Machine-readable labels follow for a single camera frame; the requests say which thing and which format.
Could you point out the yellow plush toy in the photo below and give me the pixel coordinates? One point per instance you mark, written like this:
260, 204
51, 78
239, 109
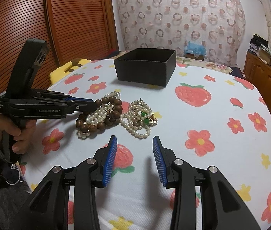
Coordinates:
67, 68

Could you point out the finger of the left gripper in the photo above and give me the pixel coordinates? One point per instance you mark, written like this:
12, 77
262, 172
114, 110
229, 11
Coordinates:
85, 107
78, 100

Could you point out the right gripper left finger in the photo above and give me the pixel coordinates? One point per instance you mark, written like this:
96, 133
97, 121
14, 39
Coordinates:
47, 206

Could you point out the blue tissue cardboard box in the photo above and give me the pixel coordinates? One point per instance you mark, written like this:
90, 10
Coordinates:
194, 51

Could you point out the circle pattern sheer curtain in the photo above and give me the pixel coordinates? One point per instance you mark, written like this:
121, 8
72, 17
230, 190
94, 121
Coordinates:
219, 25

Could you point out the black jewelry box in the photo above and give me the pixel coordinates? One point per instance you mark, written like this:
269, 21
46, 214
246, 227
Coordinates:
151, 66

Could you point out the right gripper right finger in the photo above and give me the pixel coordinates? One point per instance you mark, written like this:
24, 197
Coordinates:
222, 207

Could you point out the floral bed quilt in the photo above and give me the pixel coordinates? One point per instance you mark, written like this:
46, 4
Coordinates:
209, 65

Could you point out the strawberry flower print cloth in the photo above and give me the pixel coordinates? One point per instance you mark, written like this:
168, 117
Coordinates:
210, 120

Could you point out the folded clothes stack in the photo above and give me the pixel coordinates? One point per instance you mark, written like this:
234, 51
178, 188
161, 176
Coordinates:
256, 42

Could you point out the left hand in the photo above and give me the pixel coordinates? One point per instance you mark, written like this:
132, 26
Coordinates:
22, 137

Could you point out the wooden louvered wardrobe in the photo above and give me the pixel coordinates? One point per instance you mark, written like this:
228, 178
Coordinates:
72, 29

